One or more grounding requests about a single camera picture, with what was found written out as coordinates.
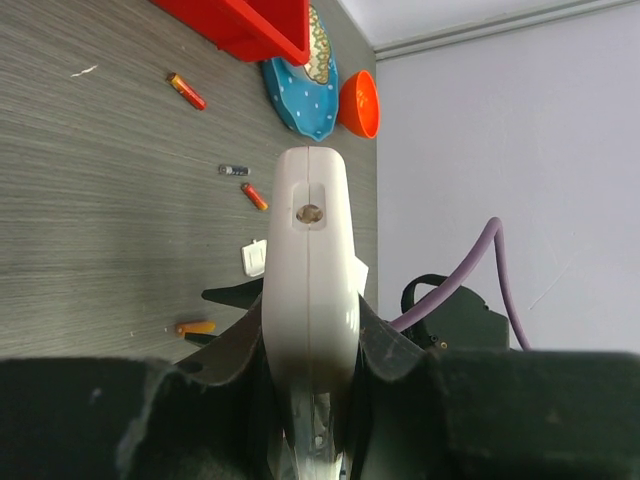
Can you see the red plastic tray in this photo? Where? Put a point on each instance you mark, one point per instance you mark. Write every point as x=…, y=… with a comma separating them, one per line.
x=250, y=31

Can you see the blue dotted plate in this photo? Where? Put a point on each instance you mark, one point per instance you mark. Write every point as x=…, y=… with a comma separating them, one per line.
x=308, y=108

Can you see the red battery near tray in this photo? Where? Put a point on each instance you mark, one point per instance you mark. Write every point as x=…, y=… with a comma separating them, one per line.
x=186, y=91

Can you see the white battery cover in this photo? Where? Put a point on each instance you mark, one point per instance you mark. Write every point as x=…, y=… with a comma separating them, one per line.
x=253, y=257

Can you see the black battery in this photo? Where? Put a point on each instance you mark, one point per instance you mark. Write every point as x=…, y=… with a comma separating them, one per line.
x=234, y=170

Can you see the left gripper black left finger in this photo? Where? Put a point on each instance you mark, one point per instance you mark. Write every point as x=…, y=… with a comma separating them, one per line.
x=209, y=416

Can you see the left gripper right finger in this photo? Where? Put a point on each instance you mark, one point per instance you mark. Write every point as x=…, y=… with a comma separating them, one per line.
x=489, y=414

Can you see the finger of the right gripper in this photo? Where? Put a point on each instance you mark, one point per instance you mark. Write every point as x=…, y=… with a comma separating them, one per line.
x=239, y=295
x=199, y=339

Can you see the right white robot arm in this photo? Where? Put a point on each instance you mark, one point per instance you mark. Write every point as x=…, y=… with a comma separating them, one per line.
x=463, y=321

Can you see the orange plastic bowl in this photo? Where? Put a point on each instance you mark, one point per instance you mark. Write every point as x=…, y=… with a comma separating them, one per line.
x=359, y=107

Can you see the white remote control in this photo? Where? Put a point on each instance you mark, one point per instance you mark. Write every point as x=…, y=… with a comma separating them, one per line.
x=310, y=306

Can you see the small patterned bowl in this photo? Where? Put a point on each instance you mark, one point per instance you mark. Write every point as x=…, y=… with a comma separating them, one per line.
x=317, y=67

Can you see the red orange battery centre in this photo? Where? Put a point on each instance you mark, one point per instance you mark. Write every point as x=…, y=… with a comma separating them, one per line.
x=254, y=196

